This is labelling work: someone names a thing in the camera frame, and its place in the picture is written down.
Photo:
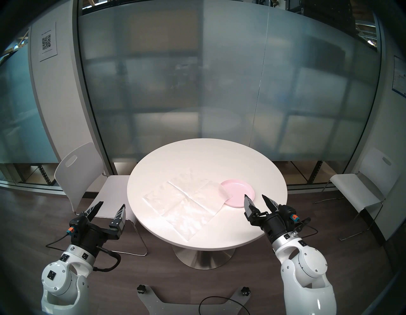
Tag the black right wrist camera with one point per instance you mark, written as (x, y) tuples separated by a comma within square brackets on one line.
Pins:
[(291, 216)]

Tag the white plastic chair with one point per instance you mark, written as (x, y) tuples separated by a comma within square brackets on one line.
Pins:
[(76, 177), (352, 187)]

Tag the perforated metal rack strut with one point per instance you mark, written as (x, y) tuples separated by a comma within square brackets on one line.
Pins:
[(315, 171), (44, 174)]

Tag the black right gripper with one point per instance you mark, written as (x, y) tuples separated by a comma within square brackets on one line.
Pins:
[(274, 227)]

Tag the black star knob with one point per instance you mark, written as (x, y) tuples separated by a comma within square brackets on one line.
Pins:
[(244, 291), (141, 289)]

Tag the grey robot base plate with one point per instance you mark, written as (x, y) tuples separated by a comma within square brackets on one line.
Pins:
[(152, 301)]

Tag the pink round plate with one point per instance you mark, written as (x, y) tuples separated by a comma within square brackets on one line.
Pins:
[(239, 192)]

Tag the white cloth napkin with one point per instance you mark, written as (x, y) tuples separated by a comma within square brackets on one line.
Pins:
[(180, 206)]

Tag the QR code paper sign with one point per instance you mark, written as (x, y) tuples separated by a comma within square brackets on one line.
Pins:
[(47, 41)]

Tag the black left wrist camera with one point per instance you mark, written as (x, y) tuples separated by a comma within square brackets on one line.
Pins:
[(74, 227)]

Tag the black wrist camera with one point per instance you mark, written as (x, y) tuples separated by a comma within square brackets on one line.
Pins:
[(291, 216), (74, 227)]

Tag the round white pedestal table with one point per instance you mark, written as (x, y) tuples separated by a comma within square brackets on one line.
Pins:
[(206, 158)]

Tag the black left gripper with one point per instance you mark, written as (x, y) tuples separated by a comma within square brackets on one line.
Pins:
[(92, 238)]

